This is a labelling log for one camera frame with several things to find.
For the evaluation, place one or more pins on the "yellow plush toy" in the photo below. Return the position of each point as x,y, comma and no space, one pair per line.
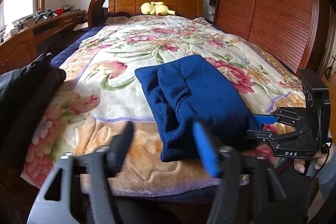
156,8

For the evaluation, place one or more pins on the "wooden room door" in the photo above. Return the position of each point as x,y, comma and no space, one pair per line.
326,70

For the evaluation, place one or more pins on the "wooden louvred wardrobe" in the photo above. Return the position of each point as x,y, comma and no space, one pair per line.
293,31

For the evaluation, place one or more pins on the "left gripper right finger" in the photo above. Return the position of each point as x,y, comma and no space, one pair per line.
228,165

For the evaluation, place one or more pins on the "black folded clothes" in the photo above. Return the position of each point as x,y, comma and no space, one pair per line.
25,94

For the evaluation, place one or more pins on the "long wooden desk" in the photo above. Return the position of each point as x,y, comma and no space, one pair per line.
20,50

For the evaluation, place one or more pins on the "wooden desk chair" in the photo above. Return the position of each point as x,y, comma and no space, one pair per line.
95,13

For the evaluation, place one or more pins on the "red bowl on desk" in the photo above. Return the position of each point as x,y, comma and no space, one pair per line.
58,12

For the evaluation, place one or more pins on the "navy blue suit jacket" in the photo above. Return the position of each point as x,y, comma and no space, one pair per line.
189,90

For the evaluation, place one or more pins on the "dark blue bed sheet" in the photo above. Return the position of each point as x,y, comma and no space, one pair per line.
67,52

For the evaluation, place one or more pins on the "person's right hand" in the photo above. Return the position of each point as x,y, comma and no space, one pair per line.
322,159

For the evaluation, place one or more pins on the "floral bed blanket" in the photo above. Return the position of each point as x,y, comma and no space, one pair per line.
101,94

